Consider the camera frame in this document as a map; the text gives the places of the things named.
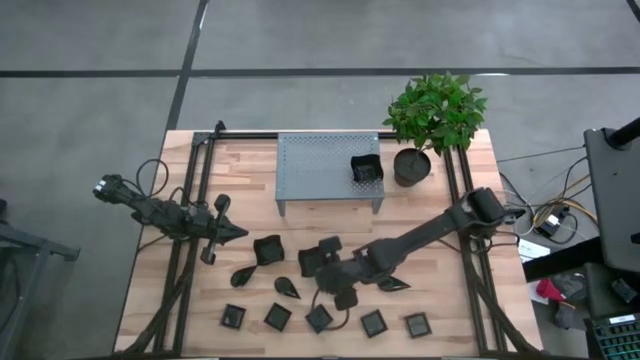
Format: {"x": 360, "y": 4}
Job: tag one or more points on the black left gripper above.
{"x": 221, "y": 207}

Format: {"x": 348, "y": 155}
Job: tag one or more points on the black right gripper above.
{"x": 342, "y": 275}

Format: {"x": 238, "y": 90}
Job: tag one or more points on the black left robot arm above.
{"x": 160, "y": 215}

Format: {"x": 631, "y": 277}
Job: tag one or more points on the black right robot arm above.
{"x": 425, "y": 232}

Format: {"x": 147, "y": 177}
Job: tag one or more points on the gray perforated metal shelf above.
{"x": 310, "y": 170}

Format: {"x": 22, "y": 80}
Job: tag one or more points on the black plant pot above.
{"x": 412, "y": 172}

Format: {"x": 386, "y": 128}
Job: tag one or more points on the green leafy plant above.
{"x": 435, "y": 110}

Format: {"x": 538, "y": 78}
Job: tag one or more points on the white paper sheet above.
{"x": 531, "y": 249}

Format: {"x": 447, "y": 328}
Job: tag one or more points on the red crumpled cloth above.
{"x": 548, "y": 289}

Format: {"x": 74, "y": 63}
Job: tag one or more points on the black power supply box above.
{"x": 550, "y": 226}

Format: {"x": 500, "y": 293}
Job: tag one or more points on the black floor beam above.
{"x": 565, "y": 260}

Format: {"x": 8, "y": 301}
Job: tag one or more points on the small parts drawer organizer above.
{"x": 617, "y": 342}

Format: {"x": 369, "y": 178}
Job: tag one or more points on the black round pole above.
{"x": 625, "y": 135}

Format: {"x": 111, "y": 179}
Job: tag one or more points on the dark metal frame stand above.
{"x": 45, "y": 247}

